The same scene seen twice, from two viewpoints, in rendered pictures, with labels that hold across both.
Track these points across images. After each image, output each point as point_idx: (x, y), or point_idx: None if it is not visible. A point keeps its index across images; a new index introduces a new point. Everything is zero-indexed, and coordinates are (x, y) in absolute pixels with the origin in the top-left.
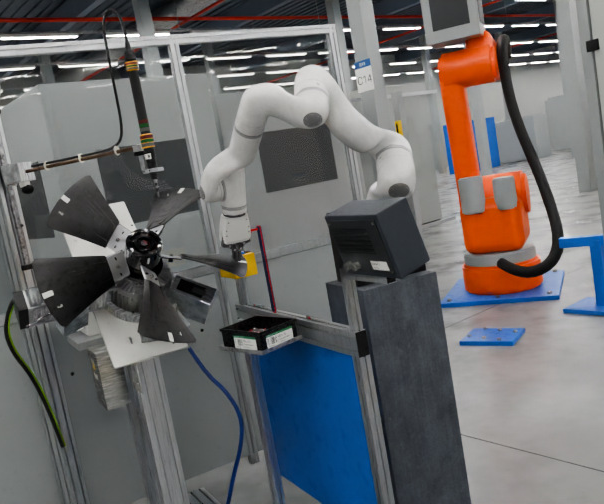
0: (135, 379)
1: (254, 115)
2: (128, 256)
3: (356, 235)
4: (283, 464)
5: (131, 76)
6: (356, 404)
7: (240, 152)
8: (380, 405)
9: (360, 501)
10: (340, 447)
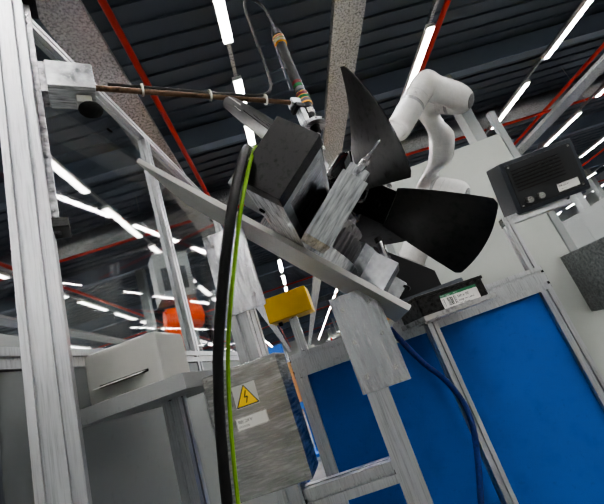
0: (379, 366)
1: (433, 86)
2: None
3: (543, 165)
4: None
5: (285, 45)
6: (551, 349)
7: (412, 118)
8: None
9: (589, 482)
10: (535, 428)
